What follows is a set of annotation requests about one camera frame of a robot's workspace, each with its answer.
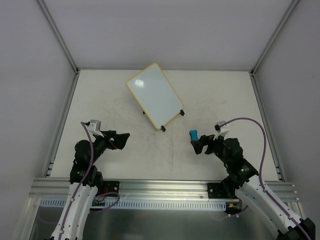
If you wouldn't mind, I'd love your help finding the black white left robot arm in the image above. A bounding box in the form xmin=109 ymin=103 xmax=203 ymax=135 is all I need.
xmin=50 ymin=130 xmax=130 ymax=240

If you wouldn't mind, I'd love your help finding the white slotted cable duct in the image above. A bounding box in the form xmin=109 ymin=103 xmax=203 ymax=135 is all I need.
xmin=39 ymin=198 xmax=227 ymax=212

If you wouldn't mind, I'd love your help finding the blue black whiteboard eraser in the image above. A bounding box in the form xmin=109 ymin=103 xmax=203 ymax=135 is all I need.
xmin=189 ymin=129 xmax=199 ymax=143

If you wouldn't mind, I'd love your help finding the yellow framed whiteboard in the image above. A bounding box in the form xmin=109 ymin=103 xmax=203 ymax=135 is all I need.
xmin=126 ymin=63 xmax=185 ymax=130

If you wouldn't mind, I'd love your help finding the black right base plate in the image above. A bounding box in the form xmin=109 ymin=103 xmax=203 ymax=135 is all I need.
xmin=207 ymin=182 xmax=237 ymax=199

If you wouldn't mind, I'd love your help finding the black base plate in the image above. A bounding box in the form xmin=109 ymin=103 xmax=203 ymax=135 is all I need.
xmin=99 ymin=180 xmax=120 ymax=197
xmin=207 ymin=182 xmax=237 ymax=199

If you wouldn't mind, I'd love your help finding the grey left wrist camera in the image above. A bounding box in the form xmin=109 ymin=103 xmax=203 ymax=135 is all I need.
xmin=85 ymin=119 xmax=104 ymax=137

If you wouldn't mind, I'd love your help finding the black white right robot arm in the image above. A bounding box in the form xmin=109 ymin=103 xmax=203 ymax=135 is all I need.
xmin=189 ymin=130 xmax=316 ymax=240

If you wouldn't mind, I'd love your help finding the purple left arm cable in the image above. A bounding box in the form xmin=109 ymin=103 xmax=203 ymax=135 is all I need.
xmin=37 ymin=121 xmax=121 ymax=240

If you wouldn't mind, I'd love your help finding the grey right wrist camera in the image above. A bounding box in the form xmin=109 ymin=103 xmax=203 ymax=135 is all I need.
xmin=213 ymin=121 xmax=230 ymax=140

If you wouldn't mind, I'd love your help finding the aluminium mounting rail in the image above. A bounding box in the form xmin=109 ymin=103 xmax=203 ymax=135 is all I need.
xmin=28 ymin=176 xmax=300 ymax=201

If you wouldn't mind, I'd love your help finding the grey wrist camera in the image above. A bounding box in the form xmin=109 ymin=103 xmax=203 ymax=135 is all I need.
xmin=213 ymin=121 xmax=230 ymax=140
xmin=85 ymin=119 xmax=104 ymax=137

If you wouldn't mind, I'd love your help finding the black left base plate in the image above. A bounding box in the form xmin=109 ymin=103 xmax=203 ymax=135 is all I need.
xmin=99 ymin=180 xmax=120 ymax=197

